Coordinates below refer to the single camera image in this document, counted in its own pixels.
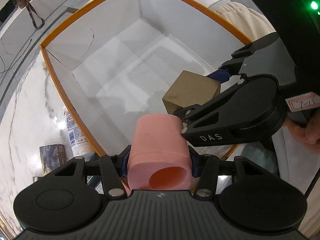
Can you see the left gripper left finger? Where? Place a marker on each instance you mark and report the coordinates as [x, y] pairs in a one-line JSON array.
[[113, 170]]

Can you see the small silver labelled box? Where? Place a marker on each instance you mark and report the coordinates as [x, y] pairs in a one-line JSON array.
[[95, 182]]

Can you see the orange shoe box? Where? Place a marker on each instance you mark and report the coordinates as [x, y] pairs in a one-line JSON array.
[[113, 60]]

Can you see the brown cardboard cube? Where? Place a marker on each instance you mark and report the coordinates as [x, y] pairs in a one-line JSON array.
[[190, 89]]

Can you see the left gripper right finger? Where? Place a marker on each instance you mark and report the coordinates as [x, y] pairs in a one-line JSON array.
[[206, 168]]

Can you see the white Vaseline tube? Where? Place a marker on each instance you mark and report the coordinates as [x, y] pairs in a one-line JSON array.
[[79, 143]]

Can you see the person's right hand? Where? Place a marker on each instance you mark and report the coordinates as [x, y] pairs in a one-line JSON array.
[[308, 135]]

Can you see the pink cylindrical cup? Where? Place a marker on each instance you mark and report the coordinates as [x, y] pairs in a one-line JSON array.
[[159, 157]]

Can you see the dark illustrated card box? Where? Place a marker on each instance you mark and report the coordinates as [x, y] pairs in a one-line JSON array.
[[52, 157]]

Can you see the person's leg white sock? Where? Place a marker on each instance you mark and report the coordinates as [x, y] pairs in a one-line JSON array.
[[250, 22]]

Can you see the brown camera with strap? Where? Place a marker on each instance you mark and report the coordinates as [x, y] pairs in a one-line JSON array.
[[32, 12]]

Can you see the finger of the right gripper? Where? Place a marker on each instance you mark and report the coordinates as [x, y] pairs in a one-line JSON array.
[[200, 118], [232, 67]]

